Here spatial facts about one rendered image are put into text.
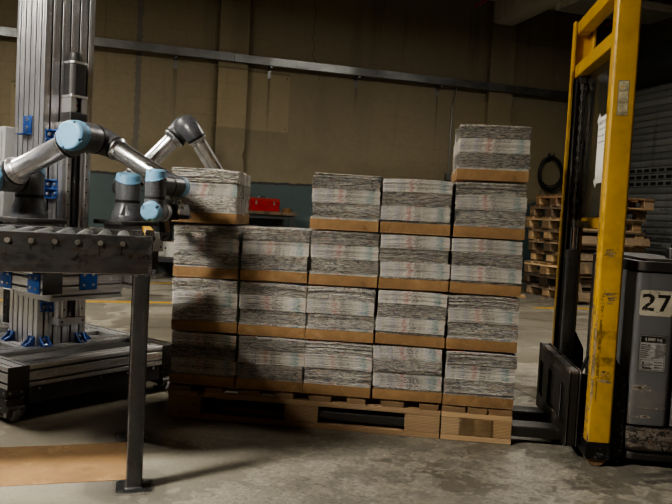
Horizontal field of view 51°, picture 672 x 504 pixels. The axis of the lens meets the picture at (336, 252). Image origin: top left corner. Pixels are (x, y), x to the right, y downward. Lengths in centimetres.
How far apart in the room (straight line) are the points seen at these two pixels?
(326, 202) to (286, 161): 695
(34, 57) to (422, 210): 189
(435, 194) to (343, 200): 38
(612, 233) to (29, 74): 261
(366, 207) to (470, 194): 42
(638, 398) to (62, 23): 293
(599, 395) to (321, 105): 774
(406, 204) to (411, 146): 754
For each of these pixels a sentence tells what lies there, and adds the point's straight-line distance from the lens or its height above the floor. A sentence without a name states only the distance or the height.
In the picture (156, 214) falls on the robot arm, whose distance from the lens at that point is 262.
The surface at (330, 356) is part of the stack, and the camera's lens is 295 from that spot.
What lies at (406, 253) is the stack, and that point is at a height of 76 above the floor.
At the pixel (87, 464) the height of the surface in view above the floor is 0.
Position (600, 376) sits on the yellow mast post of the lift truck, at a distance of 285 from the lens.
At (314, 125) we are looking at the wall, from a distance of 998.
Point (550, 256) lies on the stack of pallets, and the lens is 927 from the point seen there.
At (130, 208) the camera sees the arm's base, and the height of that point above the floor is 88.
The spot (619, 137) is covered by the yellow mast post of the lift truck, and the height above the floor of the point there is 124.
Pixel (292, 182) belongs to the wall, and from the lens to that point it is 985.
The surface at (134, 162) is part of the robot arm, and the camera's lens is 286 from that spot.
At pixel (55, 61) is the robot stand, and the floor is 152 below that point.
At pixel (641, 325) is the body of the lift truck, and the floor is 54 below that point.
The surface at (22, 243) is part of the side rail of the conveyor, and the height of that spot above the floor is 77.
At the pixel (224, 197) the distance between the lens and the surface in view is 298.
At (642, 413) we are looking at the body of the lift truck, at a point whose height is 21.
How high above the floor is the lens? 90
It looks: 3 degrees down
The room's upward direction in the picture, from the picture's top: 3 degrees clockwise
